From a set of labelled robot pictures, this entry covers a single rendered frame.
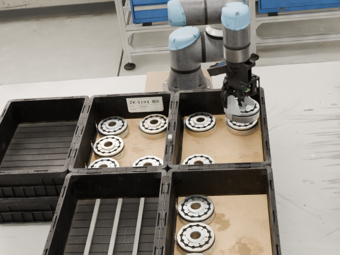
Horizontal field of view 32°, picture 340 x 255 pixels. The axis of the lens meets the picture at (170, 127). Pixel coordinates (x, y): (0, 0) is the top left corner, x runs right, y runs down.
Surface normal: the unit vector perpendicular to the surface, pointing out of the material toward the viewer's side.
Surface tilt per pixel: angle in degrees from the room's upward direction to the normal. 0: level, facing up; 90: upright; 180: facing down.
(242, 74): 90
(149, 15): 90
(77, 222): 0
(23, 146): 0
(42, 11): 90
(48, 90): 0
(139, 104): 90
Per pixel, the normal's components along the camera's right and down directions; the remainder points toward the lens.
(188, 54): 0.02, 0.56
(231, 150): -0.11, -0.79
